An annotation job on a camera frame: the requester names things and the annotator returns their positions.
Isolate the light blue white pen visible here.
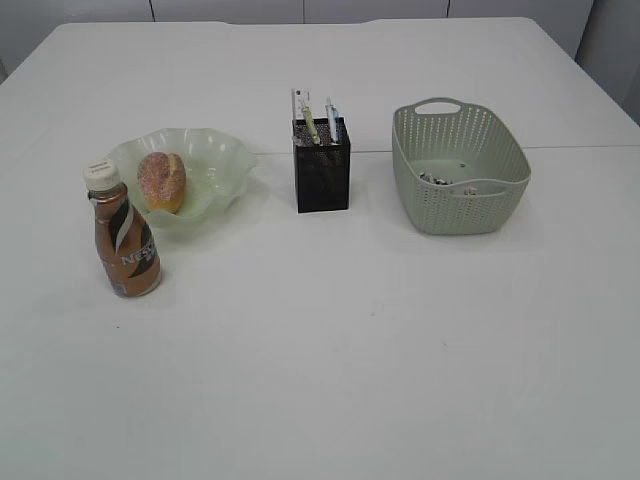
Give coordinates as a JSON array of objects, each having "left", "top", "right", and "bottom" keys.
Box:
[{"left": 325, "top": 97, "right": 340, "bottom": 145}]

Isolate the cream yellow-green pen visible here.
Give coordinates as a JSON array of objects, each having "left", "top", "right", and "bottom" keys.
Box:
[{"left": 301, "top": 101, "right": 321, "bottom": 145}]

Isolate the clear plastic ruler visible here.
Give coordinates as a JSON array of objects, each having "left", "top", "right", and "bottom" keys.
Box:
[{"left": 291, "top": 88, "right": 312, "bottom": 121}]

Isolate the sugared bread roll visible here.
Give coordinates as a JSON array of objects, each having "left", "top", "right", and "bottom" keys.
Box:
[{"left": 137, "top": 152, "right": 186, "bottom": 214}]

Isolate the brown Nescafe coffee bottle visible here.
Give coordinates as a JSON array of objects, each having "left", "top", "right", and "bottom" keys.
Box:
[{"left": 83, "top": 160, "right": 161, "bottom": 298}]

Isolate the black mesh pen holder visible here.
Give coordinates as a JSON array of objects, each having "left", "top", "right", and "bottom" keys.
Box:
[{"left": 292, "top": 117, "right": 351, "bottom": 213}]

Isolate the pale green wavy glass plate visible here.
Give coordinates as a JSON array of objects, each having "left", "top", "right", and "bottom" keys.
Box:
[{"left": 106, "top": 128, "right": 257, "bottom": 229}]

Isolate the pale green plastic basket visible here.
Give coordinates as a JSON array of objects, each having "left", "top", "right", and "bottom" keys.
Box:
[{"left": 392, "top": 97, "right": 531, "bottom": 236}]

